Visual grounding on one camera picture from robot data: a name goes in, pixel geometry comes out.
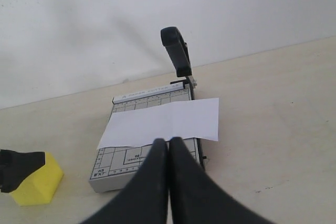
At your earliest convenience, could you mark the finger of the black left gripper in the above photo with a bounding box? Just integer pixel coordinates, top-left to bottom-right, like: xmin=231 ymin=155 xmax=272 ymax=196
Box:
xmin=1 ymin=149 xmax=45 ymax=193

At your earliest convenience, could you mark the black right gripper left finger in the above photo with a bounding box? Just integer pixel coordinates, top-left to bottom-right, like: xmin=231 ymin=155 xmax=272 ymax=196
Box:
xmin=83 ymin=138 xmax=168 ymax=223

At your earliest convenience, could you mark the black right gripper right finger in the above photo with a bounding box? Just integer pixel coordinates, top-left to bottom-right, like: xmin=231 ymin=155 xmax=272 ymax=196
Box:
xmin=169 ymin=137 xmax=271 ymax=223

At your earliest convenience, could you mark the yellow foam cube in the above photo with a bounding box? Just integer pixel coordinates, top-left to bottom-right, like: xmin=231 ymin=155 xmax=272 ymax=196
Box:
xmin=9 ymin=152 xmax=64 ymax=206

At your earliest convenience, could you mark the white paper sheet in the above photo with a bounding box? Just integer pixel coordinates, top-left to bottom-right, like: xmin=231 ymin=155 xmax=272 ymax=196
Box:
xmin=97 ymin=98 xmax=219 ymax=149

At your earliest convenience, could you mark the black cutter blade arm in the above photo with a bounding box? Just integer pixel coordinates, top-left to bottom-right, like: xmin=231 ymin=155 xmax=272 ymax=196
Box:
xmin=160 ymin=26 xmax=197 ymax=88

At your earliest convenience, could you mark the grey paper cutter base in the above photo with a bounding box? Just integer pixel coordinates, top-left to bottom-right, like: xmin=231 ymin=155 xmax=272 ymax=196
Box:
xmin=89 ymin=79 xmax=194 ymax=193

